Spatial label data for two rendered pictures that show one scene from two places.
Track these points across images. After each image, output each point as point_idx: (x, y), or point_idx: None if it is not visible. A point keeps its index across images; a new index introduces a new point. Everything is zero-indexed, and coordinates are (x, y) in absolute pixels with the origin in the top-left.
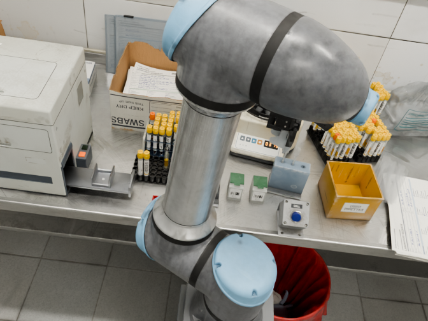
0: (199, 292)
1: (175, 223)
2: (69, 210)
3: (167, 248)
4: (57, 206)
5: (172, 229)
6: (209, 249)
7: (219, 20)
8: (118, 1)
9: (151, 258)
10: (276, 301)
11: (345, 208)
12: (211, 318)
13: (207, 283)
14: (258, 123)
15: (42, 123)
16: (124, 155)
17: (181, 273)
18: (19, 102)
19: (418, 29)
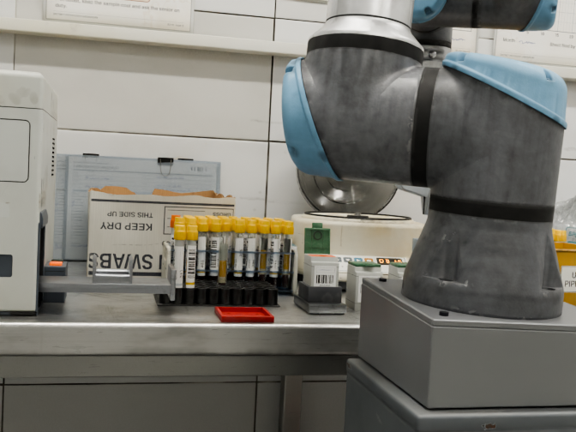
0: (418, 240)
1: (366, 17)
2: (48, 325)
3: (358, 71)
4: (21, 321)
5: (363, 24)
6: (432, 68)
7: None
8: (73, 134)
9: (320, 141)
10: None
11: (566, 282)
12: (472, 227)
13: (455, 103)
14: (359, 224)
15: (23, 104)
16: (129, 294)
17: (394, 118)
18: None
19: None
